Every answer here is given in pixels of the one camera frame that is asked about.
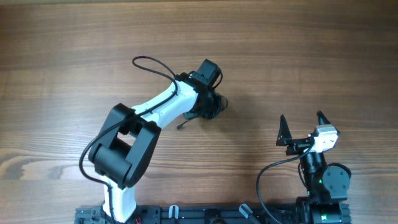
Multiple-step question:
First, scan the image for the black camera cable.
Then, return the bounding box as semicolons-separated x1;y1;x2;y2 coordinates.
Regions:
256;142;315;224
78;55;180;224

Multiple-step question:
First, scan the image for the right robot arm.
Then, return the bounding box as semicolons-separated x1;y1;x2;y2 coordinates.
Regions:
276;111;351;224

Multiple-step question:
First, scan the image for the left black camera cable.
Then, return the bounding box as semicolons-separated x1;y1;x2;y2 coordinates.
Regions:
78;55;180;224

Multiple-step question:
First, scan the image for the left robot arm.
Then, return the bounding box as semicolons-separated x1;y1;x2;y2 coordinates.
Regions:
81;59;228;223

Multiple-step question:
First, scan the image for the black cable bundle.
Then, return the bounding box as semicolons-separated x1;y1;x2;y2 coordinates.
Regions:
176;92;229;131

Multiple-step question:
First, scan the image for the right black camera cable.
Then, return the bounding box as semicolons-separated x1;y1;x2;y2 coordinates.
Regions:
256;142;315;224

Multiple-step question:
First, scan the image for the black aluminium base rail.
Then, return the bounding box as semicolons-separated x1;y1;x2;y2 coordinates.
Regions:
73;203;352;224

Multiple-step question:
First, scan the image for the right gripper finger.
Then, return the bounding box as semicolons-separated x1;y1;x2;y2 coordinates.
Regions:
276;114;293;146
317;110;331;125

